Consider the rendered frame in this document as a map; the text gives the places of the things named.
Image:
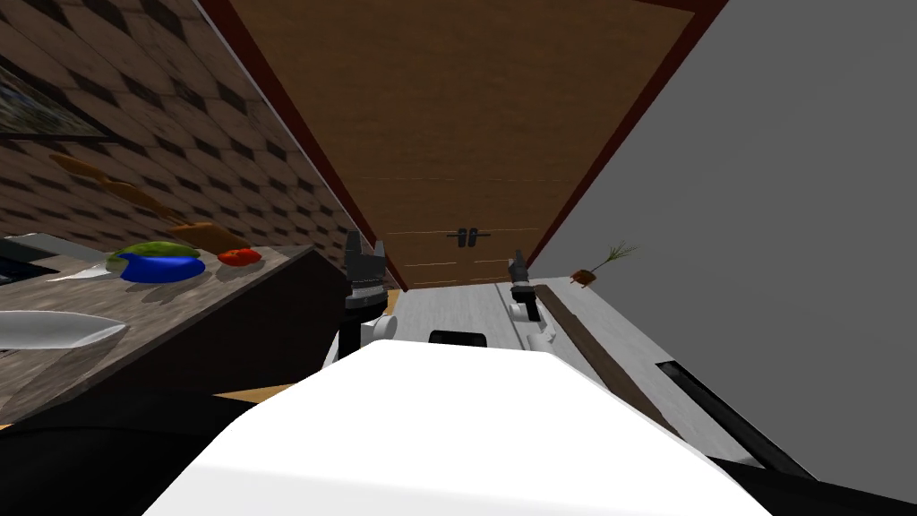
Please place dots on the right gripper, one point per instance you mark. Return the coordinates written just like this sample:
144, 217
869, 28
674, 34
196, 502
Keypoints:
519, 274

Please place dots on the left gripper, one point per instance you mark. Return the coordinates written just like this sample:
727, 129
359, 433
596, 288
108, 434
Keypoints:
365, 274

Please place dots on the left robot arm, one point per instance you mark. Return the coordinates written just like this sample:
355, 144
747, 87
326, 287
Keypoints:
350, 335

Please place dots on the potted green plant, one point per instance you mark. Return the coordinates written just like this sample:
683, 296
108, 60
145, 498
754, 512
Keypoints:
593, 271

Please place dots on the dark kitchen counter cabinet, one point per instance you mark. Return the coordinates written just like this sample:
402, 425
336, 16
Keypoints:
272, 322

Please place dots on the red tomato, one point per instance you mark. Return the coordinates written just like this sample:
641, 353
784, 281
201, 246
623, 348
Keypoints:
239, 257

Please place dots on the brown wooden door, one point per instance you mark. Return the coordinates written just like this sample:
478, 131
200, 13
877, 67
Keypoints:
458, 129

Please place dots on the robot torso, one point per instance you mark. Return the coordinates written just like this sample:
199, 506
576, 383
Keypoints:
444, 430

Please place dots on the blue bowl with green melon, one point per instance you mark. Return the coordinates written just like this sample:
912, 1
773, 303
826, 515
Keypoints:
161, 265

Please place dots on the long brown baguette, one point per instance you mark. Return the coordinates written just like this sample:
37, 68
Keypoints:
114, 188

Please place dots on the grey knife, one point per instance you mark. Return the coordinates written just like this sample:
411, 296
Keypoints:
82, 272

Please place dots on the white plate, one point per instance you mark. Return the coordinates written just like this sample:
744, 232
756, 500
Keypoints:
50, 330

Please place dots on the framed wall picture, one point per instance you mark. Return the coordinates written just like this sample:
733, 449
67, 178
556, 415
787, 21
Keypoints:
36, 111

